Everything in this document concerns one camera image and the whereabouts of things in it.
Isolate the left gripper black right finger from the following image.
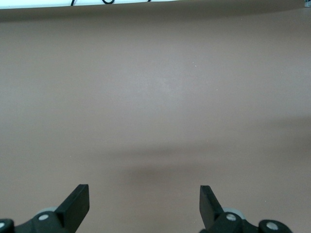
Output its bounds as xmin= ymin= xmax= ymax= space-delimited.
xmin=199 ymin=185 xmax=293 ymax=233

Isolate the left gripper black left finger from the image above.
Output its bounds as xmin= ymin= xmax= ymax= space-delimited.
xmin=0 ymin=183 xmax=90 ymax=233

